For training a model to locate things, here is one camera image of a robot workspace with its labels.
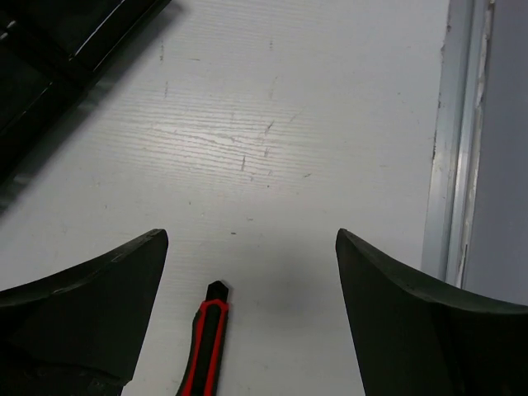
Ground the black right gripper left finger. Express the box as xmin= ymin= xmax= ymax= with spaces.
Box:
xmin=1 ymin=229 xmax=168 ymax=395

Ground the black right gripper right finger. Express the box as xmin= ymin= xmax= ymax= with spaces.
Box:
xmin=335 ymin=229 xmax=527 ymax=395

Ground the red black utility knife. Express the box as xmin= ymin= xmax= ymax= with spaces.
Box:
xmin=177 ymin=280 xmax=229 ymax=396

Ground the black three-compartment bin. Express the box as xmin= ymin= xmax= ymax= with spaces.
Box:
xmin=0 ymin=0 xmax=172 ymax=215

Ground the aluminium table edge rail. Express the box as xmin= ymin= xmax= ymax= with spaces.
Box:
xmin=422 ymin=1 xmax=495 ymax=287

